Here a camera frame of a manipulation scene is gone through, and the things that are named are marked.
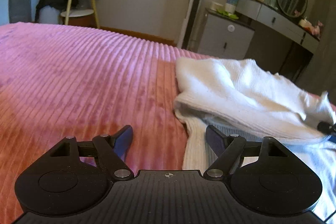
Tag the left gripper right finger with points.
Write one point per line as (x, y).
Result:
(230, 150)

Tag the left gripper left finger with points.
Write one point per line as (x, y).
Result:
(109, 153)

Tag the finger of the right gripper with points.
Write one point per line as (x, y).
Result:
(327, 128)

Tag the white ribbed knit garment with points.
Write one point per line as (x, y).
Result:
(238, 97)

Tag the pink ribbed bed blanket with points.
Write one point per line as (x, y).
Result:
(63, 80)

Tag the grey vanity desk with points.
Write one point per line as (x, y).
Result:
(278, 45)

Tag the pink plush toy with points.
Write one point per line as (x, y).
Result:
(317, 30)

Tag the grey small cabinet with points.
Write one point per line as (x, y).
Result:
(223, 37)

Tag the round side table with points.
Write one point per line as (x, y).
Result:
(78, 1)

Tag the white blue cup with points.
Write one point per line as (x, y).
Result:
(230, 6)

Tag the white bin on floor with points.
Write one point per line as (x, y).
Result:
(49, 15)

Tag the white black standing panel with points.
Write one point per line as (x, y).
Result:
(188, 23)

